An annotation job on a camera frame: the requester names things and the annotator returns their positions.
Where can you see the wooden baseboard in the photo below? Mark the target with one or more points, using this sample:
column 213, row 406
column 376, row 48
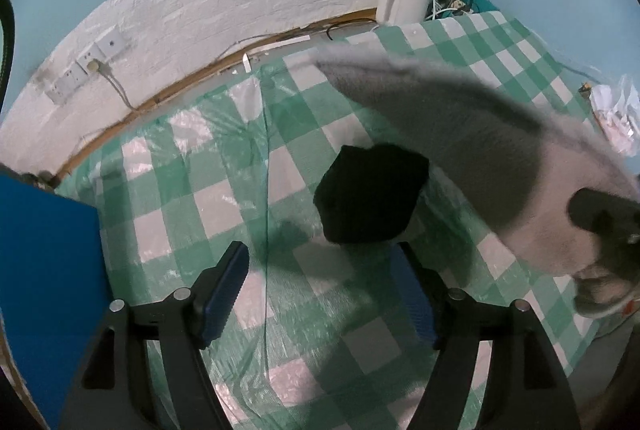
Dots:
column 200, row 73

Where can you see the green checkered tablecloth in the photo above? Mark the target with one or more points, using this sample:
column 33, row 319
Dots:
column 215, row 150

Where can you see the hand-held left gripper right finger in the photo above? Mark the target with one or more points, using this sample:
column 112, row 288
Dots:
column 417, row 305

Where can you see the small white scrap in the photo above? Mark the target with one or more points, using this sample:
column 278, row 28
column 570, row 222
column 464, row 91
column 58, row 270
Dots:
column 246, row 63

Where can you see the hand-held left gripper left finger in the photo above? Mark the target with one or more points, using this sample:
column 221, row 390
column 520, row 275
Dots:
column 222, row 295

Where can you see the black cloth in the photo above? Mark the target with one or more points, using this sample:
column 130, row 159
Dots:
column 370, row 195

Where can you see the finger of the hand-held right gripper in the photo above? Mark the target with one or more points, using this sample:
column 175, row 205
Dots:
column 602, row 212

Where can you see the white wall socket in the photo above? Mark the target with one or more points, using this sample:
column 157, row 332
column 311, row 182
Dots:
column 56, row 90
column 84, row 55
column 112, row 41
column 73, row 75

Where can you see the blue cardboard box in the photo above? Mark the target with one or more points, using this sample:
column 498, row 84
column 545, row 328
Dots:
column 45, row 285

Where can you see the white trash bag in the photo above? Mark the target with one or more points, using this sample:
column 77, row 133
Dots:
column 612, row 110

